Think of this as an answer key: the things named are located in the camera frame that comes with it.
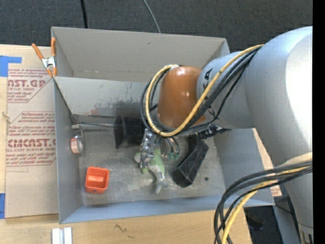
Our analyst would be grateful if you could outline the black square cup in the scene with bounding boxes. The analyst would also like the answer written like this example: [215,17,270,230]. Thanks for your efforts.
[172,135,210,189]
[114,115,146,149]

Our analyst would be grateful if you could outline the brown cardboard board red print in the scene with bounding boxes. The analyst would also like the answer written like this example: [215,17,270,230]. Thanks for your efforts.
[0,44,59,220]

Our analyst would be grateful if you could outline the clear tape roll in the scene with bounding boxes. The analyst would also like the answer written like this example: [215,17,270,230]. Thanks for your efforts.
[70,135,84,155]

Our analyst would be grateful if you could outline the grey metal bin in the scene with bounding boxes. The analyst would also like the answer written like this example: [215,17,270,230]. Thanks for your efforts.
[50,26,275,225]

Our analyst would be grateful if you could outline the black cylinder on white bracket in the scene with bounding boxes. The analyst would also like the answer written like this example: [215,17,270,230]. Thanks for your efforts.
[197,125,231,139]

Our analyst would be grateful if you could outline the orange square plastic cup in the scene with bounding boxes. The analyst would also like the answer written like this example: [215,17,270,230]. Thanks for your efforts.
[84,166,110,195]

